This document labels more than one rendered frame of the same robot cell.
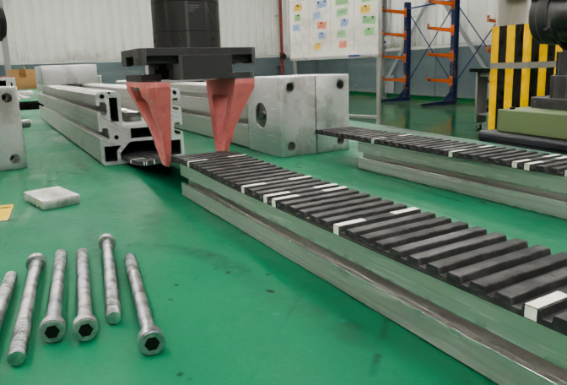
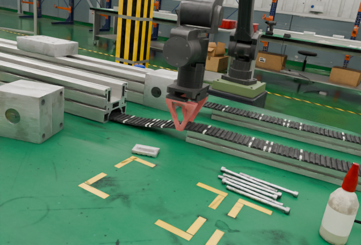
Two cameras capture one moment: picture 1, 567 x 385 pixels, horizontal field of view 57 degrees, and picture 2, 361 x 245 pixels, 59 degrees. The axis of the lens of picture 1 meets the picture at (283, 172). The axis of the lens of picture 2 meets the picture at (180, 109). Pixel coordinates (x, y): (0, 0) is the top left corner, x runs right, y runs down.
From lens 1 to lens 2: 0.56 m
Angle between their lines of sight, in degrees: 40
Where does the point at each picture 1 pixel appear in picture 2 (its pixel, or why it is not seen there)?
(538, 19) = (232, 49)
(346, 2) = not seen: outside the picture
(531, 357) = not seen: hidden behind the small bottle
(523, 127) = (224, 88)
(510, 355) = not seen: hidden behind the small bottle
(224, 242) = (244, 162)
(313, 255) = (283, 164)
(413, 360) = (330, 185)
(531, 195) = (286, 133)
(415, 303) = (319, 173)
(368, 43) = not seen: outside the picture
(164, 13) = (194, 76)
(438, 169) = (250, 122)
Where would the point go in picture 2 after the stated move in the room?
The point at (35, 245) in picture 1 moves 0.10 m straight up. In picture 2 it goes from (196, 174) to (204, 123)
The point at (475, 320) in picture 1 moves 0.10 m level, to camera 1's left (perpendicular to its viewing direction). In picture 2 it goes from (341, 176) to (313, 190)
